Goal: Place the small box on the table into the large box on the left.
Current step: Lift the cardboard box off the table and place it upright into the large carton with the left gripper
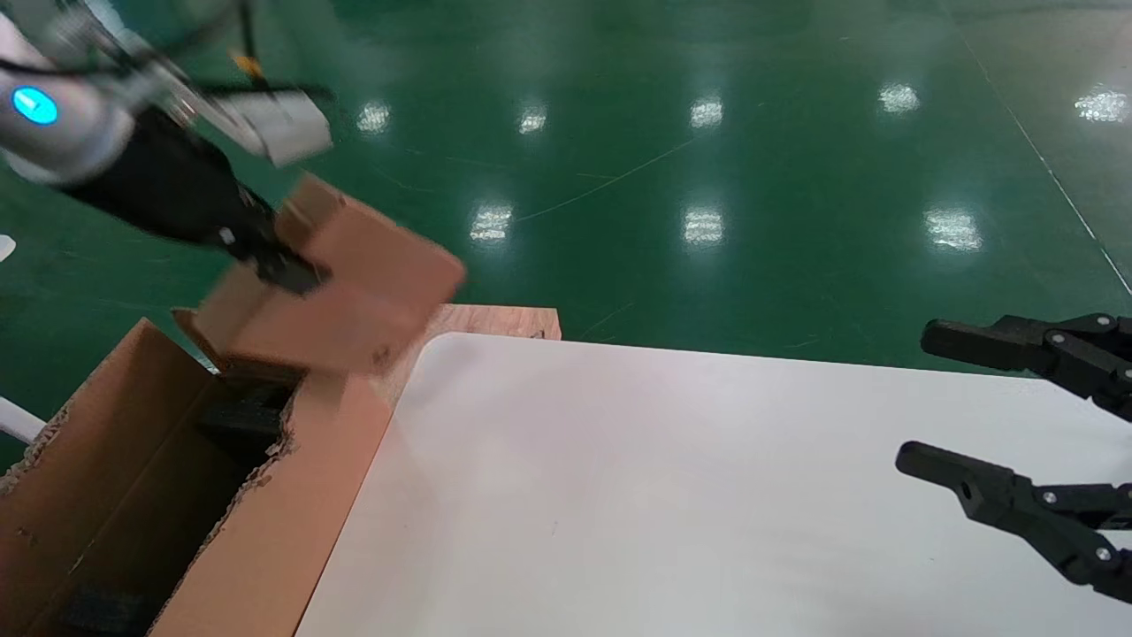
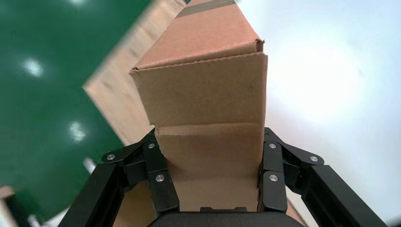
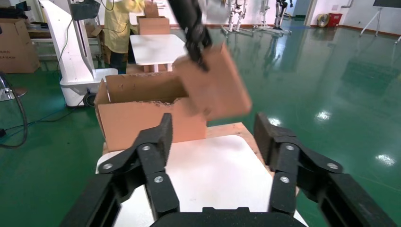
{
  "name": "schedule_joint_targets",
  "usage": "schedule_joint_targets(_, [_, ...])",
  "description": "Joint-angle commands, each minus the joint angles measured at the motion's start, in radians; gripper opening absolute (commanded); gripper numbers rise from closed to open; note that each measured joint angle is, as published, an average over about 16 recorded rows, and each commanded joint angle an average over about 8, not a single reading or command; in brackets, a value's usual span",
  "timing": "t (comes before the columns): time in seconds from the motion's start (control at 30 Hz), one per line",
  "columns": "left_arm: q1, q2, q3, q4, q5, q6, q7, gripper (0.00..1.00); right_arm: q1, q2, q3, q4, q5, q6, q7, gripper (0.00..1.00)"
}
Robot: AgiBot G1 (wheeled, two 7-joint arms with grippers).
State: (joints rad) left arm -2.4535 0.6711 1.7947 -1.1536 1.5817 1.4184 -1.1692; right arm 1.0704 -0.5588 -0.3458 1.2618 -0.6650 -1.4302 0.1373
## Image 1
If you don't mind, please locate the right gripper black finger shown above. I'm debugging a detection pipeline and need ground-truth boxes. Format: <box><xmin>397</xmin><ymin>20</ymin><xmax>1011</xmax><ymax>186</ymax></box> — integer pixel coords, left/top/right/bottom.
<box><xmin>922</xmin><ymin>312</ymin><xmax>1132</xmax><ymax>424</ymax></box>
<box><xmin>895</xmin><ymin>441</ymin><xmax>1132</xmax><ymax>607</ymax></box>

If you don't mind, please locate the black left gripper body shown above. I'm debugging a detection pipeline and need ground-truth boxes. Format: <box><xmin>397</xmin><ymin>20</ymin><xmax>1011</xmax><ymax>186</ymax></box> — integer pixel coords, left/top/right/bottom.
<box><xmin>62</xmin><ymin>106</ymin><xmax>277</xmax><ymax>257</ymax></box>

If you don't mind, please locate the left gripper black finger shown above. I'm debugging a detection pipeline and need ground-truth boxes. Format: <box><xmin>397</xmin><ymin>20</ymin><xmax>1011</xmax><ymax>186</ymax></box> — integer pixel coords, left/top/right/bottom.
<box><xmin>239</xmin><ymin>226</ymin><xmax>330</xmax><ymax>295</ymax></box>

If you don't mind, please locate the small cardboard box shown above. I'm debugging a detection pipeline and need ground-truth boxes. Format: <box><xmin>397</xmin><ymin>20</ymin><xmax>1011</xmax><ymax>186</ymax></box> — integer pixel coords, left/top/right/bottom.
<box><xmin>172</xmin><ymin>173</ymin><xmax>468</xmax><ymax>377</ymax></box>

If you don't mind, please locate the large open cardboard box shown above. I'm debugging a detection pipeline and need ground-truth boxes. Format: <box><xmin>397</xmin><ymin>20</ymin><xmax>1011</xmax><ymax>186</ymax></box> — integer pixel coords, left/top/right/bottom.
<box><xmin>0</xmin><ymin>317</ymin><xmax>394</xmax><ymax>637</ymax></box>

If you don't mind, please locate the black foam block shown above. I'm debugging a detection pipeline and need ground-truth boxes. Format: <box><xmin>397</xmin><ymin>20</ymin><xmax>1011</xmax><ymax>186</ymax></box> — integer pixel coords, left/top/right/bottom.
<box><xmin>196</xmin><ymin>379</ymin><xmax>297</xmax><ymax>465</ymax></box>

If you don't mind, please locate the plywood board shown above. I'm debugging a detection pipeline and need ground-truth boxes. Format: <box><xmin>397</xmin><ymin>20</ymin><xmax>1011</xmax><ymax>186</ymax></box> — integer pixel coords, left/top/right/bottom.
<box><xmin>380</xmin><ymin>303</ymin><xmax>563</xmax><ymax>408</ymax></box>

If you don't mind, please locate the dark foam pad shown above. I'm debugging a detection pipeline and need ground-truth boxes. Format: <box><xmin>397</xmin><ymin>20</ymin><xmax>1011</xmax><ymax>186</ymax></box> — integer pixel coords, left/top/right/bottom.
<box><xmin>66</xmin><ymin>588</ymin><xmax>151</xmax><ymax>637</ymax></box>

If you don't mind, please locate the silver camera mount bracket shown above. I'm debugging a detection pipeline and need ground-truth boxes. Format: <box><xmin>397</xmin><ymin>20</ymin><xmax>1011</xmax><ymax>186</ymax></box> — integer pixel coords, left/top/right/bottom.
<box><xmin>53</xmin><ymin>18</ymin><xmax>222</xmax><ymax>134</ymax></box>

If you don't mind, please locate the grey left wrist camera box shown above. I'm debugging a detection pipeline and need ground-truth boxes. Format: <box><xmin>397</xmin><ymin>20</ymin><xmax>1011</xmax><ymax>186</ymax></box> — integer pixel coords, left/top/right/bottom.
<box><xmin>208</xmin><ymin>88</ymin><xmax>335</xmax><ymax>169</ymax></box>

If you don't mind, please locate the black cable with yellow connector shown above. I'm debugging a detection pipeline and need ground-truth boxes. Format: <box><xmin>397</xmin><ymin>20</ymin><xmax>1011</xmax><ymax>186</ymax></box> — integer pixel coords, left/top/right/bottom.
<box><xmin>226</xmin><ymin>0</ymin><xmax>266</xmax><ymax>85</ymax></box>

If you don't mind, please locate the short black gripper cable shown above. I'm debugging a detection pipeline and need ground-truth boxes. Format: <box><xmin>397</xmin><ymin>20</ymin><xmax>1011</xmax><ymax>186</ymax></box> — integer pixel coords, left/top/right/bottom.
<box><xmin>190</xmin><ymin>81</ymin><xmax>337</xmax><ymax>100</ymax></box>

